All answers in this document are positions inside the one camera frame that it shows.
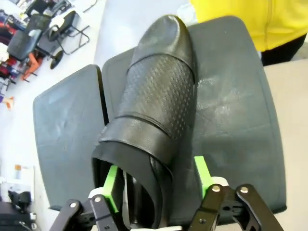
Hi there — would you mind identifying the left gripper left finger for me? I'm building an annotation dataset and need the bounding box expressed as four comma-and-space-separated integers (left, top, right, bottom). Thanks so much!
49, 165, 127, 231

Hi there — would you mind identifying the black cantilever office chair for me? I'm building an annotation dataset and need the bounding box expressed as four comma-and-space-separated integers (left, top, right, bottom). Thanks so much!
39, 11, 90, 70

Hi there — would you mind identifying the black leather shoe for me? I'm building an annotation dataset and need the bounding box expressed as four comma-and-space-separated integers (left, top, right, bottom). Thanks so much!
91, 14, 199, 229

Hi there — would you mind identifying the white printed sheet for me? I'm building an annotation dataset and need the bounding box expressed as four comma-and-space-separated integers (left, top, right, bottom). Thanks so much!
13, 164, 36, 193

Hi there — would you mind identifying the black clamp device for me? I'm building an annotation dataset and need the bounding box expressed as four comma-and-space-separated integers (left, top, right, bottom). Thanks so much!
8, 190, 32, 214

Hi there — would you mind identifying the orange metal frame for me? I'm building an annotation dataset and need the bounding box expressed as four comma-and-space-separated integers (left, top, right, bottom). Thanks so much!
22, 51, 40, 82

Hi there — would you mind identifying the black shoe stand panel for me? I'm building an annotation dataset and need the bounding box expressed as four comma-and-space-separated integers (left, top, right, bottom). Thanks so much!
32, 64, 108, 211
101, 15, 289, 215

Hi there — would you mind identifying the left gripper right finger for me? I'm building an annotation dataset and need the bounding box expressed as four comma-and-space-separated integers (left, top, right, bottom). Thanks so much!
187, 155, 286, 231

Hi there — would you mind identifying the person in yellow hoodie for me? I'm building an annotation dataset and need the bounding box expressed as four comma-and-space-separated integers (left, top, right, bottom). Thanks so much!
189, 0, 308, 67

